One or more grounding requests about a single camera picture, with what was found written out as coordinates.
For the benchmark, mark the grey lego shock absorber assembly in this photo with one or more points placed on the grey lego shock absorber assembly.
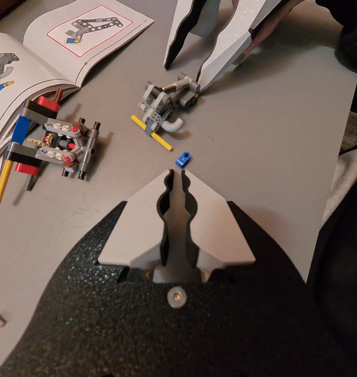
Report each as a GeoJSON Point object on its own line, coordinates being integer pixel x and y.
{"type": "Point", "coordinates": [160, 103]}

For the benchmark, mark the person's right forearm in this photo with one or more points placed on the person's right forearm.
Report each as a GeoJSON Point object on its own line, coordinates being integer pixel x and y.
{"type": "Point", "coordinates": [352, 35]}

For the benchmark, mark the open lego instruction booklet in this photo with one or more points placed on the open lego instruction booklet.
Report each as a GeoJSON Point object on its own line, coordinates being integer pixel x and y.
{"type": "Point", "coordinates": [49, 59]}

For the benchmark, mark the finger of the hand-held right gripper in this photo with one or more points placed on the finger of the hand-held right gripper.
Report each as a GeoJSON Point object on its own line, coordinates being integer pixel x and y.
{"type": "Point", "coordinates": [234, 38]}
{"type": "Point", "coordinates": [178, 29]}

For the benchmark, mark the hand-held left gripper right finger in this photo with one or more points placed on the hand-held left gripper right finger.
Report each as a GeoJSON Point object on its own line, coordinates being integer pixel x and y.
{"type": "Point", "coordinates": [219, 229]}

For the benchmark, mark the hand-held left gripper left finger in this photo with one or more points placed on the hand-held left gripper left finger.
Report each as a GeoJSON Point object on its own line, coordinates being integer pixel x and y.
{"type": "Point", "coordinates": [137, 229]}

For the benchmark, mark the person's right hand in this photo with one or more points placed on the person's right hand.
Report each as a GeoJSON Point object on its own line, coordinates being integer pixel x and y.
{"type": "Point", "coordinates": [272, 26]}

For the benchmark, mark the olive textured fabric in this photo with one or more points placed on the olive textured fabric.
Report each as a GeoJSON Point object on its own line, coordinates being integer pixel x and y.
{"type": "Point", "coordinates": [355, 132]}

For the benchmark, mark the light grey cloth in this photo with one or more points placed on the light grey cloth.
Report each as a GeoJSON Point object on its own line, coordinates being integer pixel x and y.
{"type": "Point", "coordinates": [343, 188]}

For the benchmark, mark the multicoloured lego chassis assembly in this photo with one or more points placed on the multicoloured lego chassis assembly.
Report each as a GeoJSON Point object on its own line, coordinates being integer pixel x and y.
{"type": "Point", "coordinates": [60, 141]}

